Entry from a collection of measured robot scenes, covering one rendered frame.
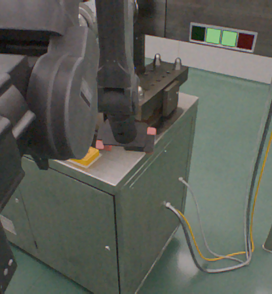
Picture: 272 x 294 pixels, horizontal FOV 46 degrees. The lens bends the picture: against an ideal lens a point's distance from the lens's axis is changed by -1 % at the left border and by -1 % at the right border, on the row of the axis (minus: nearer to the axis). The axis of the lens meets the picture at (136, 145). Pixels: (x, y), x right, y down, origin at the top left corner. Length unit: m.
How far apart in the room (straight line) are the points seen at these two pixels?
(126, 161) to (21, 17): 0.82
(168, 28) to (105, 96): 0.80
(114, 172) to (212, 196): 1.34
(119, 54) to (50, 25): 0.32
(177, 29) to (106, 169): 0.64
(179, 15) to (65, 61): 1.12
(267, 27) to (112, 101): 0.76
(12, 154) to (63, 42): 0.11
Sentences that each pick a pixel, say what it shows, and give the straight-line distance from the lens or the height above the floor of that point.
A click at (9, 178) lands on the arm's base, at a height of 1.44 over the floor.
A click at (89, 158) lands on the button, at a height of 0.92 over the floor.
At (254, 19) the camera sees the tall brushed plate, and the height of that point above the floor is 1.26.
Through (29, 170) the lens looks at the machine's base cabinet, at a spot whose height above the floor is 0.76.
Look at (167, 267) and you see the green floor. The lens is 1.86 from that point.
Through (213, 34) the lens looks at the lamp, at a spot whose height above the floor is 1.19.
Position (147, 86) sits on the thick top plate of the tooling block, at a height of 1.03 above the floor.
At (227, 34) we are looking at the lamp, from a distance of 1.27.
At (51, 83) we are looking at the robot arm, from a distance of 0.22.
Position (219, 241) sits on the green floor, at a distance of 2.01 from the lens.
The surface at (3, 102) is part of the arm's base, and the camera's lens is 0.18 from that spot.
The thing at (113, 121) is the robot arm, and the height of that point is 1.20.
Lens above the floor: 1.55
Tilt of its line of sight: 36 degrees down
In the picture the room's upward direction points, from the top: straight up
